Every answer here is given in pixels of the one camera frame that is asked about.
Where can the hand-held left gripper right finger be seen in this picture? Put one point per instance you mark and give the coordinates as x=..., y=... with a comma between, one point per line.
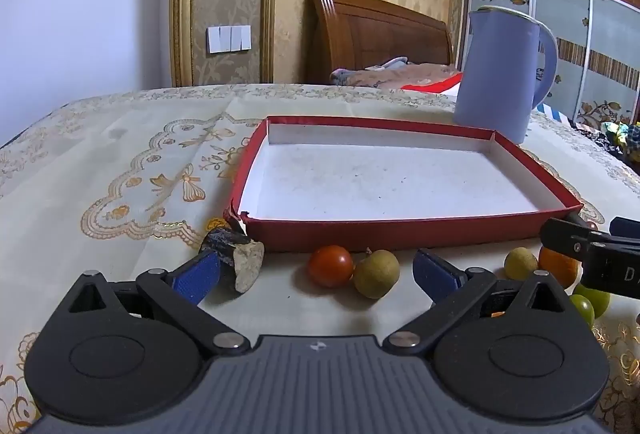
x=435, y=276

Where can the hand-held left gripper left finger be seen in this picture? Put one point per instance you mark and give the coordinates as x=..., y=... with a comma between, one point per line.
x=197, y=276

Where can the brown blanket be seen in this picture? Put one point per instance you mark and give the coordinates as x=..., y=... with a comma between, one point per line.
x=420, y=74

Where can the gold wall frame moulding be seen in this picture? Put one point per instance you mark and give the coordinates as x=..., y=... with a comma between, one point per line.
x=182, y=14

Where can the grey blue garment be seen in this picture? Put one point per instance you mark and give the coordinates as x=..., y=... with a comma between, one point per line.
x=340, y=75

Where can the cream gold embroidered tablecloth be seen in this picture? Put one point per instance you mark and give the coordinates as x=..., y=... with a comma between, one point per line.
x=125, y=164

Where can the wooden bed headboard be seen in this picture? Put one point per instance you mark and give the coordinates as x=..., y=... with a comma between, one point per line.
x=380, y=34

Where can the white wall switch panel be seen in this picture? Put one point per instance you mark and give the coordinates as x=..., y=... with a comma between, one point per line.
x=230, y=39

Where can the red cardboard box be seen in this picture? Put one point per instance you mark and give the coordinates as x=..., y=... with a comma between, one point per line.
x=375, y=174

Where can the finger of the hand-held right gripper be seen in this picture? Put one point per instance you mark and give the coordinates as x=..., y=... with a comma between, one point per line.
x=625, y=228
x=565, y=236

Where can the red cherry tomato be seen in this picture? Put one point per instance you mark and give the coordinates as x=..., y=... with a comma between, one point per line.
x=330, y=266

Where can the wardrobe with floral sliding doors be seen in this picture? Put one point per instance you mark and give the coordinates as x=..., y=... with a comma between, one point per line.
x=565, y=14

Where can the brown longan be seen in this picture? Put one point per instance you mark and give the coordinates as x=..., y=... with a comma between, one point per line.
x=376, y=274

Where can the orange mandarin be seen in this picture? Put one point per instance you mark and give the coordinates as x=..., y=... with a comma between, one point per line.
x=555, y=271

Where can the dark multicoloured cloth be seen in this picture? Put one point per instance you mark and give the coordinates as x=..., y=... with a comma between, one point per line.
x=617, y=134

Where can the blue plastic pitcher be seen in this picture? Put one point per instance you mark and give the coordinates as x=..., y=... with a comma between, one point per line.
x=495, y=79

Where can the green round fruit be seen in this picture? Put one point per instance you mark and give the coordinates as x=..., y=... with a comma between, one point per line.
x=597, y=301
x=581, y=311

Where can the red white blue striped cloth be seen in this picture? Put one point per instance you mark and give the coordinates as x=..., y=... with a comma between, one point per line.
x=440, y=84

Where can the yellow-green round fruit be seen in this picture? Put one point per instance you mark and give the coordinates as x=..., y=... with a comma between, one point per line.
x=520, y=264

